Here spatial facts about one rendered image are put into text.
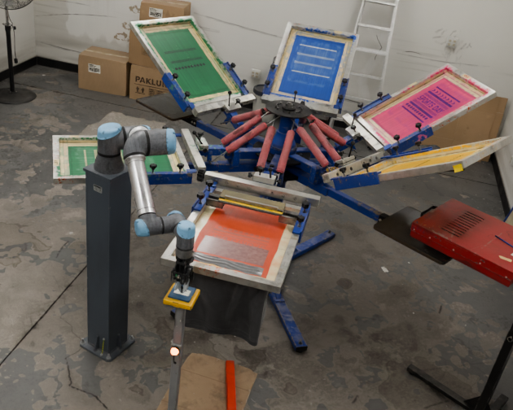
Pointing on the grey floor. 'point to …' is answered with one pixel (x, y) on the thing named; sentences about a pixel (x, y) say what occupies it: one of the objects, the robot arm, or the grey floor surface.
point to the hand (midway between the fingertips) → (182, 290)
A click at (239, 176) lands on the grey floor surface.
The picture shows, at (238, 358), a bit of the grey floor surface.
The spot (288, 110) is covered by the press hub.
